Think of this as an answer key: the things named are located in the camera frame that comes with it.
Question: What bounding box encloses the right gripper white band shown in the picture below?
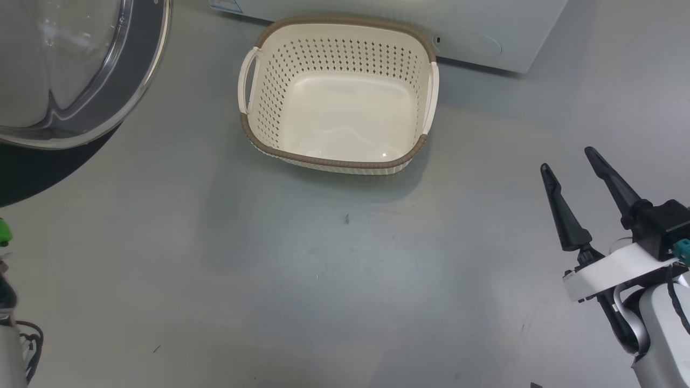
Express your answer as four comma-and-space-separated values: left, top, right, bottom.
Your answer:
540, 146, 690, 303

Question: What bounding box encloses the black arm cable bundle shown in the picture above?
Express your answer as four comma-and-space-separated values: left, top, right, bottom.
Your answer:
15, 320, 45, 384

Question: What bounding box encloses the blue energy label sticker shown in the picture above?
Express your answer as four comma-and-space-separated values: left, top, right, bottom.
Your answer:
208, 0, 244, 15

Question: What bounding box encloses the white washing machine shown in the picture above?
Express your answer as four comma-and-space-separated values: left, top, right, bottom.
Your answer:
208, 0, 570, 74

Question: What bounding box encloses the cream perforated laundry basket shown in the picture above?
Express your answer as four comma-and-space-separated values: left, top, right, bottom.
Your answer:
238, 17, 440, 176

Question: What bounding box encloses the round glass washing machine door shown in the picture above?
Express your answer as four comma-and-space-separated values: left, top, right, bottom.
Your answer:
0, 0, 174, 209

